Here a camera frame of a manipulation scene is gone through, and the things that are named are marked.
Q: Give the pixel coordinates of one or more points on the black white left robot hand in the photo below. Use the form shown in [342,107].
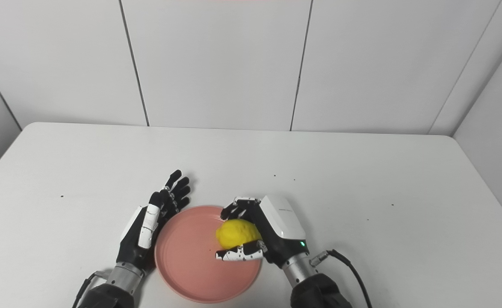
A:
[135,244]

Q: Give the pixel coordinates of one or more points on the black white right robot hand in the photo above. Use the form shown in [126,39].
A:
[281,231]

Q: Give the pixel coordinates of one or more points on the yellow lemon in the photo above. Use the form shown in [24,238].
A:
[236,234]

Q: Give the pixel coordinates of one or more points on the pink round plate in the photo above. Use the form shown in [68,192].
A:
[187,261]

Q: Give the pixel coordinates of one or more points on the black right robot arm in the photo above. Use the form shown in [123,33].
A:
[315,286]

